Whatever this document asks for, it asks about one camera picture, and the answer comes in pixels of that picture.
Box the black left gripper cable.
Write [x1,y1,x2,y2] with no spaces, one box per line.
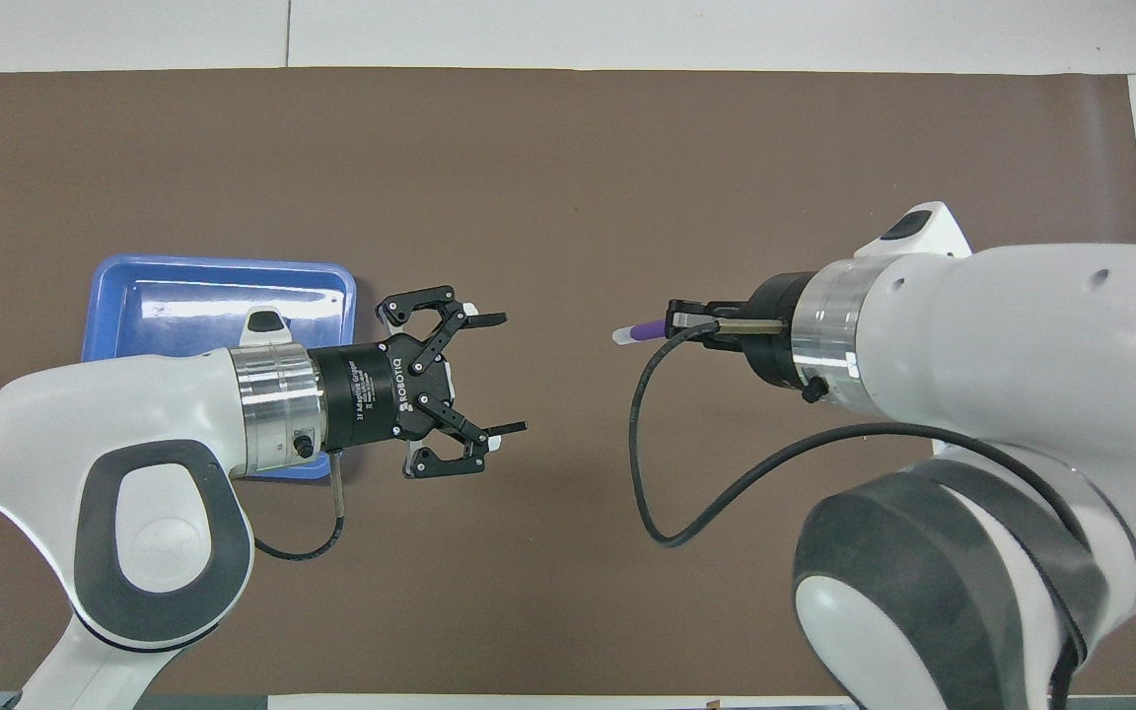
[252,449,347,563]

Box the purple marker pen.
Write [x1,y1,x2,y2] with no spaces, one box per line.
[612,318,674,346]

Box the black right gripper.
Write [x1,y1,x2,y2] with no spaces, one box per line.
[666,271,816,391]

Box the brown paper table mat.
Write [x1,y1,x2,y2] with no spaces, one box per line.
[0,67,1136,699]

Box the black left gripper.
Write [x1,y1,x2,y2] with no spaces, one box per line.
[310,286,528,480]

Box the blue plastic tray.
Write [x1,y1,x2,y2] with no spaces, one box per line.
[82,254,359,482]

